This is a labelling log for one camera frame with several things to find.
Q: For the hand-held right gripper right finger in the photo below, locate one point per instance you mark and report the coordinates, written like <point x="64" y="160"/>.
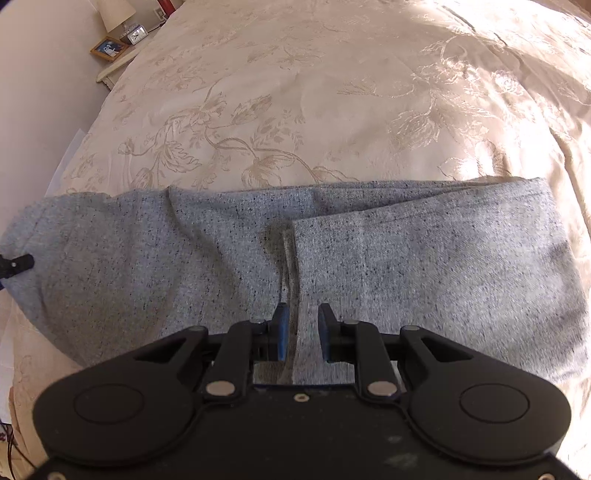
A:
<point x="324" y="333"/>

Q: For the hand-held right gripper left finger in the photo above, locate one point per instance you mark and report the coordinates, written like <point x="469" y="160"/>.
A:
<point x="282" y="333"/>

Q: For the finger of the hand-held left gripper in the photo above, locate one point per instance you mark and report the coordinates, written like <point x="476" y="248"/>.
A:
<point x="16" y="265"/>

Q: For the grey-blue speckled pants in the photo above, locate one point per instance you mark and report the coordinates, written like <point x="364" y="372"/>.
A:
<point x="415" y="277"/>

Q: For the white nightstand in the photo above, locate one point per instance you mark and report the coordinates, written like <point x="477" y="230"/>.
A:
<point x="115" y="68"/>

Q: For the cream embroidered floral bedspread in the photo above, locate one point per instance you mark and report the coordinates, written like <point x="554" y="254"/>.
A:
<point x="323" y="92"/>

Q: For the small white clock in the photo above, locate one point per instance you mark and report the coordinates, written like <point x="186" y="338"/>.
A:
<point x="137" y="35"/>

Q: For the white table lamp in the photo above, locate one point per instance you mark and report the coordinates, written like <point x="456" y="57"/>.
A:
<point x="115" y="13"/>

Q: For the wooden picture frame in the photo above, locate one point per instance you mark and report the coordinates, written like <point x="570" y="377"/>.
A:
<point x="109" y="47"/>

